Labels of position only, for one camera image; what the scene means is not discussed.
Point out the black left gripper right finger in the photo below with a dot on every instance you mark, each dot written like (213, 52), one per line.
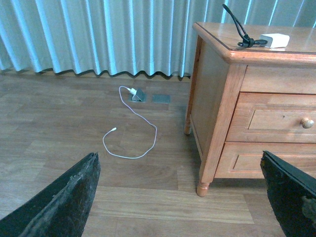
(292, 195)

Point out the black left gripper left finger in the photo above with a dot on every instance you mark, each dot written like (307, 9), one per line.
(59, 210)

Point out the wooden drawer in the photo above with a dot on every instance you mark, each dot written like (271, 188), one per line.
(242, 160)
(273, 118)

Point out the white charger adapter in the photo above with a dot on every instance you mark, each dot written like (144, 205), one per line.
(275, 40)

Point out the light wooden nightstand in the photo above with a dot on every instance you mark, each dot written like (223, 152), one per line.
(223, 70)

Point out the open metal floor socket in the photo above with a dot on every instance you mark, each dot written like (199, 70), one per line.
(140, 96)

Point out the white plug adapter on floor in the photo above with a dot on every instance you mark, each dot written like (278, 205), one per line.
(132, 91)

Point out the closed metal floor socket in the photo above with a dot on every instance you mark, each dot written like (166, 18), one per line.
(161, 98)

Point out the pale blue-grey curtain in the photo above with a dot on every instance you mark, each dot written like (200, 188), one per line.
(125, 35)

